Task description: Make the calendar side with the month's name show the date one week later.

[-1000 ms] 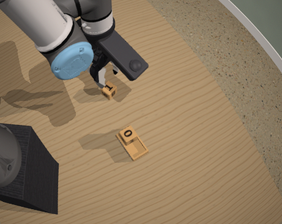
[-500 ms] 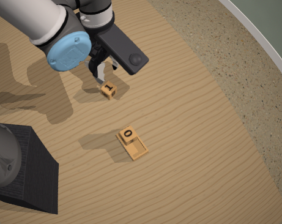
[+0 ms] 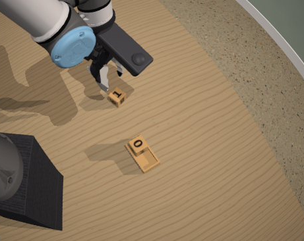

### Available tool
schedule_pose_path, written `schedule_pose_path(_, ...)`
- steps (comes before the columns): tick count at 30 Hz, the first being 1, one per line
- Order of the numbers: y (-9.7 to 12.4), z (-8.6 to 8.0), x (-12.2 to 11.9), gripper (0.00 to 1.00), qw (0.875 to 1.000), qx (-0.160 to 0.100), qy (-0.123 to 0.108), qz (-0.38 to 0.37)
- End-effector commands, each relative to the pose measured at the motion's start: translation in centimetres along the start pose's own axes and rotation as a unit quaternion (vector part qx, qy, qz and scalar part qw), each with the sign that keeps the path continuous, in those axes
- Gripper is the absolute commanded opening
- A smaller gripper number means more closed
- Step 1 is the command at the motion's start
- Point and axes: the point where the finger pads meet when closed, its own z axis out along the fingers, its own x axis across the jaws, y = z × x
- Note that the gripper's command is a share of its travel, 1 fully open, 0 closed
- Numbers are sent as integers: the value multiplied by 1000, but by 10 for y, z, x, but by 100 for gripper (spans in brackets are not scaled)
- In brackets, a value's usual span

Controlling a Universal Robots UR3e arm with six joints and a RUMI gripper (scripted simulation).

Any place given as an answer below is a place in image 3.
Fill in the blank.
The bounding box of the tan wooden cube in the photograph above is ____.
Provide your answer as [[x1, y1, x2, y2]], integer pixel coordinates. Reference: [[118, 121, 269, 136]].
[[108, 87, 126, 108], [129, 135, 148, 157]]

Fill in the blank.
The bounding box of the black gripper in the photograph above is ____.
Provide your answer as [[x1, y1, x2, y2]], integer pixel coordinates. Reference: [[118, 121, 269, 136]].
[[84, 10, 124, 92]]

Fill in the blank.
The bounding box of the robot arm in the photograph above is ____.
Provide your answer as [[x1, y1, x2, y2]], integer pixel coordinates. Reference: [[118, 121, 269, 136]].
[[0, 0, 153, 201]]

